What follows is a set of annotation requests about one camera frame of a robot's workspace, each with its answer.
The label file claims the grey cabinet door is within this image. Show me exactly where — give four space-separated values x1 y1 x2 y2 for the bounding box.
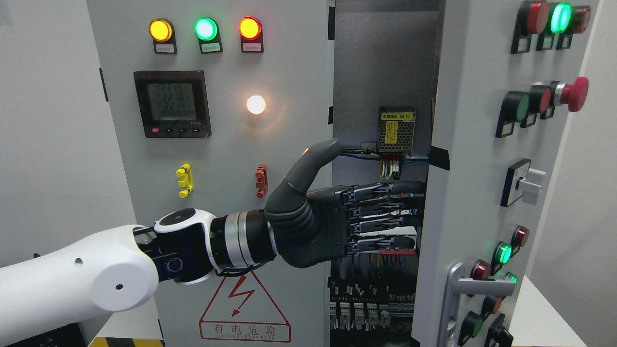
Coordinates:
412 0 604 347
87 0 333 347

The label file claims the red terminal clip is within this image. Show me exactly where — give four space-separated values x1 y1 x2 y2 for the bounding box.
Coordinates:
255 163 268 199

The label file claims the white glowing indicator lamp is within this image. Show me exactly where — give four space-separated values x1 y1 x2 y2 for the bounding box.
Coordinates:
245 95 267 116

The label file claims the metal mesh power supply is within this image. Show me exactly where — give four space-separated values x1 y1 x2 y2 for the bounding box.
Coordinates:
377 107 416 154

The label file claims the white socket breaker row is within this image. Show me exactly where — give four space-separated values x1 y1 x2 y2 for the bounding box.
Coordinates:
377 227 418 255

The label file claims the yellow terminal clip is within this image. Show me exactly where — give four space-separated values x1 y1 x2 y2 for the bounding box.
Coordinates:
175 163 194 199

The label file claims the relay terminal block row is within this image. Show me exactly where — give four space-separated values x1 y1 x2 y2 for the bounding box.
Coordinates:
328 272 417 333

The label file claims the black digital power meter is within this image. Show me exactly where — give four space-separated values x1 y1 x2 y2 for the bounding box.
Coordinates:
133 70 212 138

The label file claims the red triangle warning sticker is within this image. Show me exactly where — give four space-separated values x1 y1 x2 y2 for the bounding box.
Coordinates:
199 272 292 343

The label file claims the red indicator lamp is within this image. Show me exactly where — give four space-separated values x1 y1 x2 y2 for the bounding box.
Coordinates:
238 16 264 53

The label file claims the green indicator lamp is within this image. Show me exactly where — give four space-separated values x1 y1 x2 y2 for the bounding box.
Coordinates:
193 17 223 53

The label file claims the yellow indicator lamp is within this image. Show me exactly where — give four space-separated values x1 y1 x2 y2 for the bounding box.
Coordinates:
148 18 178 54

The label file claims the red emergency stop button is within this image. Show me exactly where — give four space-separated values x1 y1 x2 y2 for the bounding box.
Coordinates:
550 76 589 112

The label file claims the silver door handle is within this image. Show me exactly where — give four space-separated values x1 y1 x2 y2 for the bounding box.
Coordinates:
437 262 515 347

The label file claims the white selector switch right door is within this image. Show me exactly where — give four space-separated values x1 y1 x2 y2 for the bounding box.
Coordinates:
500 158 546 207

